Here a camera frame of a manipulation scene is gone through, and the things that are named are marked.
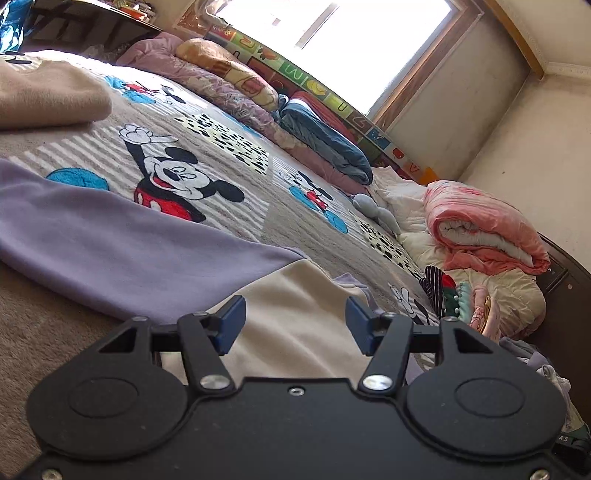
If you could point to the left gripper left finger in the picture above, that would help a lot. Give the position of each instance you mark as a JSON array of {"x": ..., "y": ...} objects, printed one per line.
[{"x": 201, "y": 339}]

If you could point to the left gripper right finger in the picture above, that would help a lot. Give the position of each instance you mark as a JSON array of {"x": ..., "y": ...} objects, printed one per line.
[{"x": 389, "y": 339}]

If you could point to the purple and cream sweatshirt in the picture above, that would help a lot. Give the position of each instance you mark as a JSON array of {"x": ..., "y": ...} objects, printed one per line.
[{"x": 124, "y": 260}]

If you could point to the stack of folded clothes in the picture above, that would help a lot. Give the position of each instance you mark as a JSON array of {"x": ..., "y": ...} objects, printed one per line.
[{"x": 473, "y": 305}]

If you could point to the cream white quilt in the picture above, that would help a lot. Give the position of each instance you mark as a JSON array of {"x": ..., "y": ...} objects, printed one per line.
[{"x": 521, "y": 302}]

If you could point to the pink rolled quilt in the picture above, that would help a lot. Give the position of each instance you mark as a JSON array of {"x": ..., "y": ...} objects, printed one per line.
[{"x": 482, "y": 232}]

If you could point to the grey plush toy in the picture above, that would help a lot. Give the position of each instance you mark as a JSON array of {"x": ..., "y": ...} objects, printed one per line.
[{"x": 380, "y": 215}]

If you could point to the Mickey Mouse bed blanket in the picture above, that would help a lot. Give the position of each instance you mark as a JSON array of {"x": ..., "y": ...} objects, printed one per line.
[{"x": 164, "y": 148}]

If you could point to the dark blue folded quilt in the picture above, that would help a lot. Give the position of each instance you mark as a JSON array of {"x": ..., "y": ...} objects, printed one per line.
[{"x": 298, "y": 118}]

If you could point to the orange patterned pillow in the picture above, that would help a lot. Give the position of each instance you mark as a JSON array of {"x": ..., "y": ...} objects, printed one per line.
[{"x": 213, "y": 58}]

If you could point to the colourful alphabet foam mat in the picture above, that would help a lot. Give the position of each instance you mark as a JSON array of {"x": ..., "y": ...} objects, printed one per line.
[{"x": 289, "y": 79}]

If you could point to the pink floral folded quilt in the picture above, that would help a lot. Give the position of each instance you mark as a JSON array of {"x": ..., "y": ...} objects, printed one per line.
[{"x": 157, "y": 55}]

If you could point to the beige rolled garment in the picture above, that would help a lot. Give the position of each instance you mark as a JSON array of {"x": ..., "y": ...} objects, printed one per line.
[{"x": 54, "y": 94}]

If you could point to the dark wooden desk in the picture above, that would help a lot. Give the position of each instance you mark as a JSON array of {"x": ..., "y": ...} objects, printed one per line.
[{"x": 74, "y": 26}]

